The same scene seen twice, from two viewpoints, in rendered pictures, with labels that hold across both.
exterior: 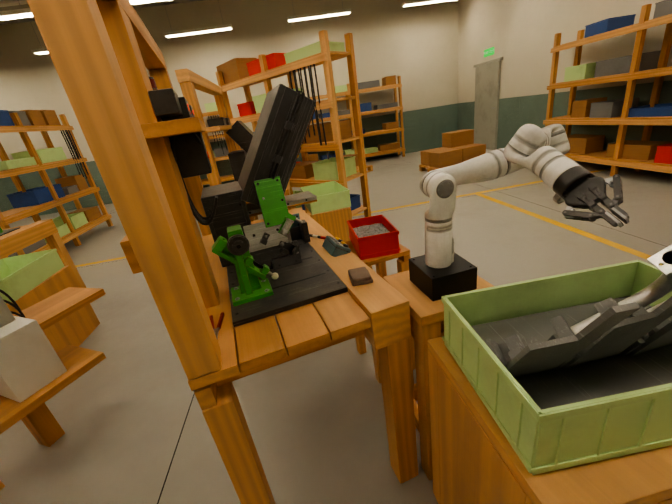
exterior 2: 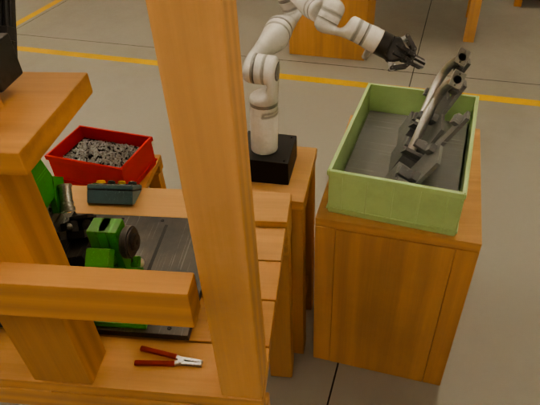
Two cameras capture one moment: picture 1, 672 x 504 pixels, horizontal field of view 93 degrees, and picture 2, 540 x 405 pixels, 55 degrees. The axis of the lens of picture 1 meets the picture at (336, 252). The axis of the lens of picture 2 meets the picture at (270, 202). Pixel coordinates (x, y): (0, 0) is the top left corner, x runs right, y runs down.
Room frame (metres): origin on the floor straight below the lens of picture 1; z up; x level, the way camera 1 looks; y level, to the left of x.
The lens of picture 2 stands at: (0.41, 0.98, 1.93)
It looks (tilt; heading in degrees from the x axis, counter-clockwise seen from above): 40 degrees down; 295
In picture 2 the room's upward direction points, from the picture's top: 3 degrees counter-clockwise
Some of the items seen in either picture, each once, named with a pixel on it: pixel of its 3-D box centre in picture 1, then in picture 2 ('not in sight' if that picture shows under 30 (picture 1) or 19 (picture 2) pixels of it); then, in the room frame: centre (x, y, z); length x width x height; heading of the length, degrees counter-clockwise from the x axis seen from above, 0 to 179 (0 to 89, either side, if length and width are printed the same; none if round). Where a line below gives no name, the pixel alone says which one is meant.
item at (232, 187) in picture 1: (230, 222); not in sight; (1.57, 0.50, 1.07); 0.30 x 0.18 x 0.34; 17
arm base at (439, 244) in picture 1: (438, 241); (263, 125); (1.04, -0.36, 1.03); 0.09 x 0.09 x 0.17; 20
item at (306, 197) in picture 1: (276, 204); not in sight; (1.62, 0.26, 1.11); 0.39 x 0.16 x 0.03; 107
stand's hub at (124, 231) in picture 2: (238, 245); (131, 242); (1.06, 0.33, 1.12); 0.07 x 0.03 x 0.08; 107
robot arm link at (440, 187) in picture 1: (438, 197); (263, 81); (1.04, -0.37, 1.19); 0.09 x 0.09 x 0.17; 7
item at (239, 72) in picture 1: (288, 143); not in sight; (4.93, 0.44, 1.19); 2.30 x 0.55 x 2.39; 46
